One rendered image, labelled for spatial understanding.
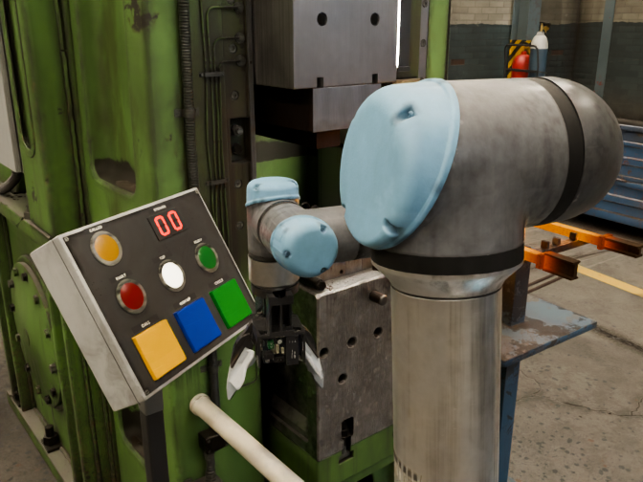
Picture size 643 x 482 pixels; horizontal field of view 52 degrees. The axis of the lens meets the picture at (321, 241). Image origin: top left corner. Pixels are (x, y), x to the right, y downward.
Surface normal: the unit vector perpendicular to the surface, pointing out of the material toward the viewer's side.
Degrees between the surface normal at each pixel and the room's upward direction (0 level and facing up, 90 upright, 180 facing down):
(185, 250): 60
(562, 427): 0
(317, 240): 90
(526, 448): 0
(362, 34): 90
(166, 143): 90
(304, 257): 90
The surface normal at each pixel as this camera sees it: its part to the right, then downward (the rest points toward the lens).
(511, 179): 0.40, 0.25
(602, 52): -0.88, 0.15
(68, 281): -0.44, 0.29
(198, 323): 0.77, -0.35
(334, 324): 0.62, 0.25
